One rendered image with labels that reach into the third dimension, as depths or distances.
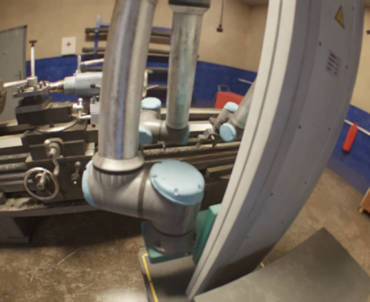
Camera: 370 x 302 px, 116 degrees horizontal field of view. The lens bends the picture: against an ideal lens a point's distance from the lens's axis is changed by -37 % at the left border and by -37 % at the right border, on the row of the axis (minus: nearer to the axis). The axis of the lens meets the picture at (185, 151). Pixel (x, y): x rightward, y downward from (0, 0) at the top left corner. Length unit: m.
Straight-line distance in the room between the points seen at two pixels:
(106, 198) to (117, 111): 0.23
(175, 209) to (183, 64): 0.40
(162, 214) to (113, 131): 0.24
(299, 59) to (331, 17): 0.16
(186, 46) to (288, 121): 0.34
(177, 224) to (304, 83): 0.44
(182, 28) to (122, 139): 0.33
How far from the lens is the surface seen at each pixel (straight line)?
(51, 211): 1.25
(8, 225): 1.68
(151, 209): 0.48
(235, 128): 0.84
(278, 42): 0.31
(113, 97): 0.43
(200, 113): 1.63
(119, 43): 0.45
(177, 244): 0.59
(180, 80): 0.57
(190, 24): 0.52
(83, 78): 1.18
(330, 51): 0.42
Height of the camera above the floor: 1.27
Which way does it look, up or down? 28 degrees down
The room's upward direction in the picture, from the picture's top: 8 degrees clockwise
